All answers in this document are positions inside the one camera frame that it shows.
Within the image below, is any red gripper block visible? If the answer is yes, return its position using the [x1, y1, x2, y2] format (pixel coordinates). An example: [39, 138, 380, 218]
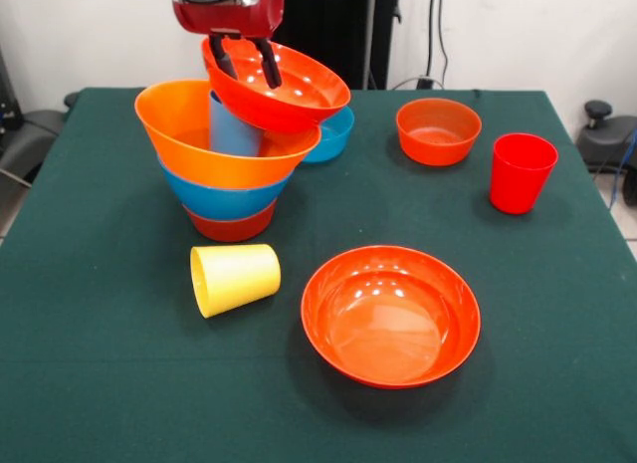
[171, 0, 286, 90]

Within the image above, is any wide red-orange bowl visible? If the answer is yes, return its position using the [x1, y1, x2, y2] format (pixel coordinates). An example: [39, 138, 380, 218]
[301, 244, 483, 389]
[200, 34, 352, 134]

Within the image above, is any blue cup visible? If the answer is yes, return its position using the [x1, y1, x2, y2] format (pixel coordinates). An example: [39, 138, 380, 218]
[208, 89, 267, 158]

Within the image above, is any large orange bowl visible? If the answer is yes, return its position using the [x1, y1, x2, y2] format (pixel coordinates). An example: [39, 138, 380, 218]
[133, 79, 322, 191]

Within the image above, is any large blue bowl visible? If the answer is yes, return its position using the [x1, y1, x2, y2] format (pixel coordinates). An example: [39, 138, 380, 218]
[156, 153, 295, 222]

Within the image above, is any small red-orange bowl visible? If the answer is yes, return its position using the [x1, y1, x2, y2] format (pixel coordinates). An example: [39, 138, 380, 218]
[184, 199, 279, 243]
[395, 98, 484, 167]

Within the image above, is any yellow cup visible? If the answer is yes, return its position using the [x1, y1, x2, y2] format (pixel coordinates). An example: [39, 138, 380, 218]
[189, 243, 283, 320]

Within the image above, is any red cup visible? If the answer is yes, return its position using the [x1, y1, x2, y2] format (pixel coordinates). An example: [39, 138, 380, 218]
[489, 132, 559, 215]

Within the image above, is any small blue bowl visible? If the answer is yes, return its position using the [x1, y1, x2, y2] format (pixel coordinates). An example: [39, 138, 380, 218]
[301, 104, 356, 164]

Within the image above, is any dark green tablecloth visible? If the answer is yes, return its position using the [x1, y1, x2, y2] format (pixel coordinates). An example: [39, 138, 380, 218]
[0, 87, 637, 463]

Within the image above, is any black wall cable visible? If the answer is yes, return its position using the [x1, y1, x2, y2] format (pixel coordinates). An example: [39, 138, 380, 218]
[425, 0, 451, 90]

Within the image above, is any black pedestal leg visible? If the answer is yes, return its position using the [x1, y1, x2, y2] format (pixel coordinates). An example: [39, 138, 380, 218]
[0, 91, 81, 185]
[575, 100, 637, 174]

